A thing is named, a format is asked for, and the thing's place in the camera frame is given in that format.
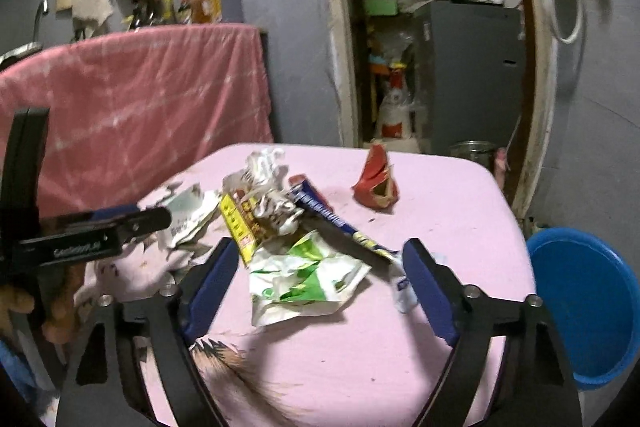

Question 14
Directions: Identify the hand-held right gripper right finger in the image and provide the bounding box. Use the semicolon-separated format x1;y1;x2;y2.
402;237;583;427

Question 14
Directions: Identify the pink checked towel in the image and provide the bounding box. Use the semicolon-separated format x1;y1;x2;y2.
0;23;275;218

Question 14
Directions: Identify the green box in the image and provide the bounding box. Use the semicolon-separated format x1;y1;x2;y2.
365;0;401;16

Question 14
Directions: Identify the beige door frame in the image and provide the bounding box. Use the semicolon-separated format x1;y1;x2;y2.
315;0;558;218

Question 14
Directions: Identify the small white blue wrapper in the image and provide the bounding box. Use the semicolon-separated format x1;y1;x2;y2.
390;252;448;314

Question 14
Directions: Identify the brown packet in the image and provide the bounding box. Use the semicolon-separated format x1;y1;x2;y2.
187;0;211;25

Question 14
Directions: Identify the grey box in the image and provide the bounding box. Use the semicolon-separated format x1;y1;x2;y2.
220;0;245;24

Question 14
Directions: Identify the pink plastic object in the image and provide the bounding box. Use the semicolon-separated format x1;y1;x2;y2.
492;147;511;188

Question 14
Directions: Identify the red carton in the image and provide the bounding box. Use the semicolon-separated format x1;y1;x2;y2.
351;143;401;210

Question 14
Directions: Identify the person's left hand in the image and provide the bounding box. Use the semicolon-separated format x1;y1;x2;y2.
0;264;86;347

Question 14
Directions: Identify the leaf print pink cloth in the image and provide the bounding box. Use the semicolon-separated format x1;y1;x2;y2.
75;239;306;425

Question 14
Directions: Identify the green white plastic wrapper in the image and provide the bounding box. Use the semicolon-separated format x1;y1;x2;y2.
249;229;372;328

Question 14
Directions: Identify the blue plastic basin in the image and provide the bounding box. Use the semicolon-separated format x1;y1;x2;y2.
525;227;640;392

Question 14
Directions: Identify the white green paper packet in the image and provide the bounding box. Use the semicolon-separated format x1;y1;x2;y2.
150;182;223;258

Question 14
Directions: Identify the white printed wrapper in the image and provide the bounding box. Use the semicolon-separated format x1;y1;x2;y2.
222;147;306;235

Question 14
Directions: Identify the white sack red label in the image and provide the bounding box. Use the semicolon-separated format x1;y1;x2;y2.
375;69;421;152

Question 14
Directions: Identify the blue snack wrapper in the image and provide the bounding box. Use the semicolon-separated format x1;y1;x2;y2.
287;177;401;265

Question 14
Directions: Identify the grey metal cabinet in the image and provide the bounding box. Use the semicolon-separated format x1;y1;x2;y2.
415;1;526;155

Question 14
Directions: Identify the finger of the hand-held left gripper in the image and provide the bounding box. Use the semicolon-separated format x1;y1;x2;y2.
102;207;173;253
42;205;142;228

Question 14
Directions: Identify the metal faucet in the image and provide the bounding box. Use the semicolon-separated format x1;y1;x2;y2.
32;0;49;45

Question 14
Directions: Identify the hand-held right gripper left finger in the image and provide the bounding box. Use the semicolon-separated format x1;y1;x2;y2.
56;237;241;427

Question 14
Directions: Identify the yellow red snack wrapper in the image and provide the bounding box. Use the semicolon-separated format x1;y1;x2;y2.
219;189;281;265

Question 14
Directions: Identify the metal pot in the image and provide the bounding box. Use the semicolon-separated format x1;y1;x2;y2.
449;140;497;170

